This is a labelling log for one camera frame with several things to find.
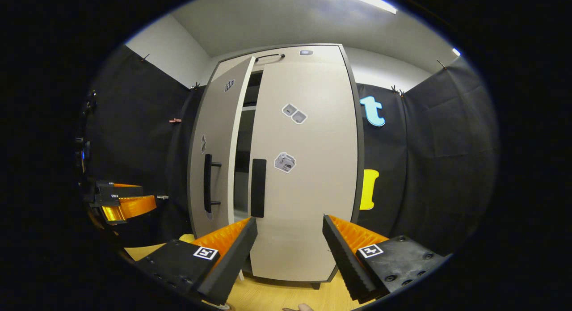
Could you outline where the white and grey cabinet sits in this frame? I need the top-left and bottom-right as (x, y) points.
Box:
(186, 43), (365, 290)

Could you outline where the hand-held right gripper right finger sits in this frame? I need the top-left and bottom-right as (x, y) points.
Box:
(322, 214), (447, 305)

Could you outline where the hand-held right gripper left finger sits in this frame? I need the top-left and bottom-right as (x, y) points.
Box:
(134, 217), (258, 306)

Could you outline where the cabinet door with bar handle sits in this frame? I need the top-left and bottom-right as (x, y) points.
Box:
(188, 56), (257, 238)

